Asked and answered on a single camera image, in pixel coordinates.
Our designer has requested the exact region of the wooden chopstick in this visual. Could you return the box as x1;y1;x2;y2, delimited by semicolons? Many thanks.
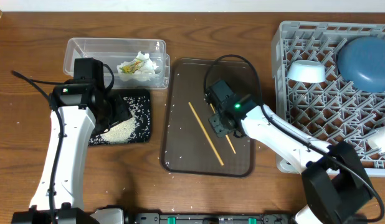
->
188;102;224;166
209;104;236;154

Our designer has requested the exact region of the yellow snack wrapper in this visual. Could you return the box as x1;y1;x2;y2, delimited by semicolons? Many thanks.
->
117;59;145;74

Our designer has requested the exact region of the white napkin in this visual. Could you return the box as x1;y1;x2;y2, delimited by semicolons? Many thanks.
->
116;52;158;82

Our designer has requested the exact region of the light blue bowl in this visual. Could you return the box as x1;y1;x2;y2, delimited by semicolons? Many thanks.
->
287;60;326;83

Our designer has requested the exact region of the dark blue plate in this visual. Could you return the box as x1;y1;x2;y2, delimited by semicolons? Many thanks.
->
337;37;385;93

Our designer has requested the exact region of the pink-inside paper cup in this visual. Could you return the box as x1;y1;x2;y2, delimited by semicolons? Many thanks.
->
367;126;385;153

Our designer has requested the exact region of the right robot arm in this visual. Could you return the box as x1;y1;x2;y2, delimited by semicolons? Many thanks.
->
206;93;380;223

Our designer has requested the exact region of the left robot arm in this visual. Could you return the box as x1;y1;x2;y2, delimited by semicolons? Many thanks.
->
11;84;131;223

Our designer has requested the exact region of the grey dishwasher rack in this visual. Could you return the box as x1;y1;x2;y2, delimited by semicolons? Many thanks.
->
272;21;385;177

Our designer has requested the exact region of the spilled rice pile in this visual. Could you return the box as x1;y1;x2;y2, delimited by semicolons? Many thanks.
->
89;96;151;146

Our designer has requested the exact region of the black rectangular tray bin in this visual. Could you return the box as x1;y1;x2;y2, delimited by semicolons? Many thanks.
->
88;88;152;146

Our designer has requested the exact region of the brown serving tray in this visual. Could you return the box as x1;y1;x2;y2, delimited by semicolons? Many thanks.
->
160;58;255;177

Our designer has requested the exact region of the clear plastic bin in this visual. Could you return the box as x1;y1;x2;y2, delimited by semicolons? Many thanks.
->
63;37;170;90

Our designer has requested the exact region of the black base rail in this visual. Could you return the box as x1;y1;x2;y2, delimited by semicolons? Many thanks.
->
125;212;293;224

